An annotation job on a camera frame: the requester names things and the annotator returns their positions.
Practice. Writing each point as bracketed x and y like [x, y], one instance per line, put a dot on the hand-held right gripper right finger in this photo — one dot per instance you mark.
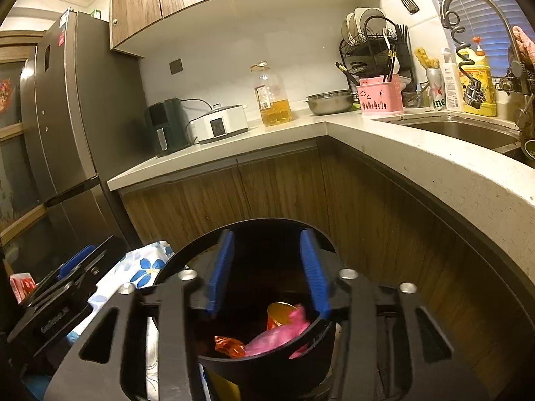
[315, 275]

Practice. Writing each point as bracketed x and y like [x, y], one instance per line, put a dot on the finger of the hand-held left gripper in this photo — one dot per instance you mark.
[50, 292]
[77, 261]

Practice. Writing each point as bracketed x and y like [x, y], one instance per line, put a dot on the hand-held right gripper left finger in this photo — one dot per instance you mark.
[219, 271]

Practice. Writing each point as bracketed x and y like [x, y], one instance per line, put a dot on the red white carton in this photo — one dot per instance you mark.
[23, 287]

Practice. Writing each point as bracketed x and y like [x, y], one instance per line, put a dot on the red paper cup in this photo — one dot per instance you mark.
[280, 313]

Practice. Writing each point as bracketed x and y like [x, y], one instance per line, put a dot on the pink plastic bag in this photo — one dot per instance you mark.
[276, 334]

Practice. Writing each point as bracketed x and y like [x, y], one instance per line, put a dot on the red plastic bag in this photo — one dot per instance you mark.
[230, 346]

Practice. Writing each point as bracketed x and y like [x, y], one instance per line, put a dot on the black trash bin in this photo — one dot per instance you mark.
[267, 369]

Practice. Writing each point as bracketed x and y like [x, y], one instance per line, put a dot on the blue floral tablecloth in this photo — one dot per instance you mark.
[146, 263]

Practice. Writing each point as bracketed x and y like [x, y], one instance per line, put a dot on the wooden lower cabinets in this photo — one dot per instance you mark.
[271, 192]

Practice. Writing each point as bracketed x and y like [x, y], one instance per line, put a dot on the wood-framed glass door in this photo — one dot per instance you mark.
[12, 131]

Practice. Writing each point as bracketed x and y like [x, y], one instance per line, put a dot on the white electric cooker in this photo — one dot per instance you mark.
[217, 125]

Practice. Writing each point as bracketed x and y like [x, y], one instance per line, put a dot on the grey refrigerator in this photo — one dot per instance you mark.
[83, 112]

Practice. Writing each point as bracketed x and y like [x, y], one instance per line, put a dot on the white kitchen countertop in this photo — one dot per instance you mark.
[418, 163]

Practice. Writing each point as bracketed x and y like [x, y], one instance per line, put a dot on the black air fryer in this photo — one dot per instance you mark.
[167, 125]

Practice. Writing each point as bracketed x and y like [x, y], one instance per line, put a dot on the cooking oil bottle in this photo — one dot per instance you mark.
[273, 112]

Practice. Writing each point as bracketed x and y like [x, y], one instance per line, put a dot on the steel bowl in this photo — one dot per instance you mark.
[330, 104]

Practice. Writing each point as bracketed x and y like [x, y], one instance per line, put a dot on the red round door decoration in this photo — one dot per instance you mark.
[6, 94]

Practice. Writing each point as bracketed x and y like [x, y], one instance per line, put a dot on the pink utensil holder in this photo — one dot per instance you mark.
[378, 100]

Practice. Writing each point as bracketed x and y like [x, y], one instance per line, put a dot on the steel sink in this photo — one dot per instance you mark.
[459, 129]

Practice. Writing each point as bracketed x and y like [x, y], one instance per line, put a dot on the silver beer can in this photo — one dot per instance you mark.
[436, 92]

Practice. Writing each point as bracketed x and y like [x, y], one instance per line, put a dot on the white pump bottle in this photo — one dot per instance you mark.
[453, 87]

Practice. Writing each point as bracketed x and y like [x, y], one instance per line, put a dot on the black dish rack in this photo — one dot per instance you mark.
[405, 54]

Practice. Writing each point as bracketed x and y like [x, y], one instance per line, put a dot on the yellow kitchen brush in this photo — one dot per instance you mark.
[426, 58]

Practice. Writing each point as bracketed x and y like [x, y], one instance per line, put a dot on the green box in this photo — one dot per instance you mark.
[96, 13]

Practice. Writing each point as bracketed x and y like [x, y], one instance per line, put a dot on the white plate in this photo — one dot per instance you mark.
[370, 14]
[349, 27]

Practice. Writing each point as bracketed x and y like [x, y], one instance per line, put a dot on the yellow detergent bottle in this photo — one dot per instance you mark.
[488, 83]

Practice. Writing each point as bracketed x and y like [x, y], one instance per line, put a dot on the window blinds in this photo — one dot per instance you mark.
[489, 21]

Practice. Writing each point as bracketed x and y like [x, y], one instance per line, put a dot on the pink dish cloth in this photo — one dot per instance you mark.
[524, 44]

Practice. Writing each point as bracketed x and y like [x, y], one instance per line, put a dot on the dark wall socket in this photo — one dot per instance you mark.
[176, 67]

